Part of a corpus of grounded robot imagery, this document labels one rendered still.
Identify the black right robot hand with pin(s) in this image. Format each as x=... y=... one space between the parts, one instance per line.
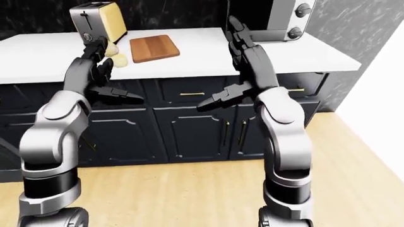
x=257 y=66

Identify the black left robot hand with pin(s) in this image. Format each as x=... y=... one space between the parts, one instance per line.
x=79 y=73

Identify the yellow cheese piece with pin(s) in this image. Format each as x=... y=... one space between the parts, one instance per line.
x=120 y=60

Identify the wooden cutting board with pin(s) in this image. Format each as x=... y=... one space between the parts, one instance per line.
x=154 y=48

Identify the silver toaster oven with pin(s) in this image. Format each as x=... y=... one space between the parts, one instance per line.
x=271 y=19

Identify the black oven knob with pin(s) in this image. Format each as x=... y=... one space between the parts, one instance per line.
x=302 y=10
x=295 y=33

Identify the silver and yellow toaster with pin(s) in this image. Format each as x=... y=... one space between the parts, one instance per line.
x=107 y=19

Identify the dark kitchen cabinet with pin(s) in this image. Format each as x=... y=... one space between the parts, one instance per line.
x=189 y=132

